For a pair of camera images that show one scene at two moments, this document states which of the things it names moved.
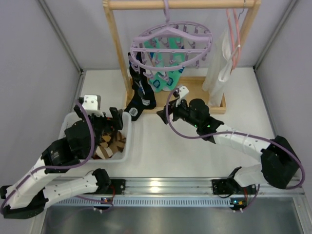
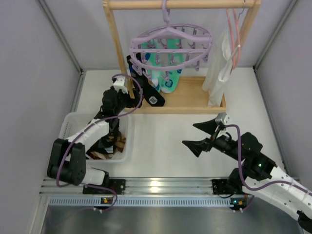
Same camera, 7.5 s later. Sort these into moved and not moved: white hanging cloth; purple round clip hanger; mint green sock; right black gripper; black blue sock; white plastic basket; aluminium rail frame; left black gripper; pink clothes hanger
Moved: right black gripper; black blue sock; mint green sock; left black gripper
Not moved: pink clothes hanger; purple round clip hanger; white plastic basket; white hanging cloth; aluminium rail frame
